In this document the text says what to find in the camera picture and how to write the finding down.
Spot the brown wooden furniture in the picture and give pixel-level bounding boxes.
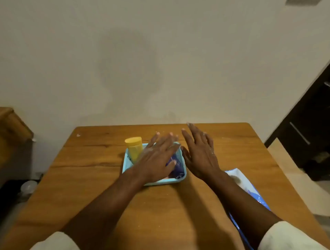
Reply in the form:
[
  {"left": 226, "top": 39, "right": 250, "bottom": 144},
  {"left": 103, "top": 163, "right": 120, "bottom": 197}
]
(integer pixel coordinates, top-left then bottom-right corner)
[{"left": 0, "top": 107, "right": 34, "bottom": 181}]

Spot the dark brown cabinet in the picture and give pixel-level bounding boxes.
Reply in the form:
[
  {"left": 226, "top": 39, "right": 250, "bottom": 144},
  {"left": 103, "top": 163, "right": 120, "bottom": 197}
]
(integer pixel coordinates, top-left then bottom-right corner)
[{"left": 264, "top": 62, "right": 330, "bottom": 181}]

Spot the blue and white plastic bag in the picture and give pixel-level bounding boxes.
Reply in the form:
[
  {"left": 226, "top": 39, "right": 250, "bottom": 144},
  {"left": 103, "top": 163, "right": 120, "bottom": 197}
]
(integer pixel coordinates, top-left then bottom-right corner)
[{"left": 224, "top": 168, "right": 271, "bottom": 250}]

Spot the person's white right sleeve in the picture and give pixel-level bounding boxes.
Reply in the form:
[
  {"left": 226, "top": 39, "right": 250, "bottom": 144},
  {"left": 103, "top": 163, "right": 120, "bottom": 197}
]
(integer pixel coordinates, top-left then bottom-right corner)
[{"left": 258, "top": 221, "right": 328, "bottom": 250}]

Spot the light blue plastic tray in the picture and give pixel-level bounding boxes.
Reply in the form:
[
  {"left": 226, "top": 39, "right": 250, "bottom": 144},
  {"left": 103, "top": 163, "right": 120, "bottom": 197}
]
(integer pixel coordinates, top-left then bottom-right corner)
[{"left": 122, "top": 142, "right": 187, "bottom": 186}]

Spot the white round object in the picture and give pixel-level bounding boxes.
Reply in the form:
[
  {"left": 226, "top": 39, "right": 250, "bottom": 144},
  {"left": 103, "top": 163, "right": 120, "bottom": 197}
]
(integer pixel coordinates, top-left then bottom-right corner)
[{"left": 20, "top": 180, "right": 38, "bottom": 196}]

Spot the person's white sleeve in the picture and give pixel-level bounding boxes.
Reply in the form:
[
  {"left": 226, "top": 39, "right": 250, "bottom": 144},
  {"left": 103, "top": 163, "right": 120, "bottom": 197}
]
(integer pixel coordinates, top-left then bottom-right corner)
[
  {"left": 30, "top": 231, "right": 81, "bottom": 250},
  {"left": 258, "top": 221, "right": 328, "bottom": 250}
]

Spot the dark blue packet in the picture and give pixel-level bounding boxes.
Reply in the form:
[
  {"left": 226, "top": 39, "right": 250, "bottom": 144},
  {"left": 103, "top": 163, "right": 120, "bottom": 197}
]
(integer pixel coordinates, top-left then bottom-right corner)
[{"left": 166, "top": 153, "right": 185, "bottom": 179}]

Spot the person's white left sleeve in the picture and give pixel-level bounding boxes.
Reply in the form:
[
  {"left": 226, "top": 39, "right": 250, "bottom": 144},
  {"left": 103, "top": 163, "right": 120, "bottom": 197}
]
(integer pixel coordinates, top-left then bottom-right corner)
[{"left": 30, "top": 231, "right": 81, "bottom": 250}]

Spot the person's right hand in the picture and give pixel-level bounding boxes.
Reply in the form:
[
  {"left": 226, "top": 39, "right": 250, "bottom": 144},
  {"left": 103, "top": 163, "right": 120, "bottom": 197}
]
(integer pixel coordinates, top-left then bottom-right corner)
[{"left": 180, "top": 123, "right": 224, "bottom": 181}]

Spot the person's left forearm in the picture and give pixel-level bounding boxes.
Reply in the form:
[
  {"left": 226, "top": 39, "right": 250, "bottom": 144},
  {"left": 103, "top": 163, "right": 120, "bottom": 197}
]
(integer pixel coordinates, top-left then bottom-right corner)
[{"left": 60, "top": 167, "right": 149, "bottom": 250}]

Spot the person's right forearm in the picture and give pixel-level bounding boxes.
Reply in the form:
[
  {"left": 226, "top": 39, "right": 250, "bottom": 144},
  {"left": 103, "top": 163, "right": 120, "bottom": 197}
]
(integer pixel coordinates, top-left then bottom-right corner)
[{"left": 204, "top": 170, "right": 283, "bottom": 249}]

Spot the grey wall fixture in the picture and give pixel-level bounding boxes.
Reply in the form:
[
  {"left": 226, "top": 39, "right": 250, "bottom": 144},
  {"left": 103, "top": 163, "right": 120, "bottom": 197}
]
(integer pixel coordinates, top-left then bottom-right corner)
[{"left": 285, "top": 0, "right": 322, "bottom": 6}]

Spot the yellow capped container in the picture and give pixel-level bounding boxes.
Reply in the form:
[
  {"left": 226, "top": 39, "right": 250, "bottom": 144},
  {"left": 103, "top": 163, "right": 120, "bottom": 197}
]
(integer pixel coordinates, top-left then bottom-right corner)
[{"left": 124, "top": 137, "right": 143, "bottom": 164}]

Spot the person's left hand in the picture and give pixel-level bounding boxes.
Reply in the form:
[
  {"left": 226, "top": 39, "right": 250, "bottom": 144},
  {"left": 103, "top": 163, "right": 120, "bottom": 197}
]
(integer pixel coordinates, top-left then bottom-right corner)
[{"left": 128, "top": 132, "right": 181, "bottom": 184}]

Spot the silver cabinet handle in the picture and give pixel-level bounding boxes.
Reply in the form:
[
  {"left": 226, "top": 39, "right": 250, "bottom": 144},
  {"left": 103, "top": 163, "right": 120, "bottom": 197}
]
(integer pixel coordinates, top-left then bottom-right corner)
[{"left": 289, "top": 122, "right": 310, "bottom": 145}]

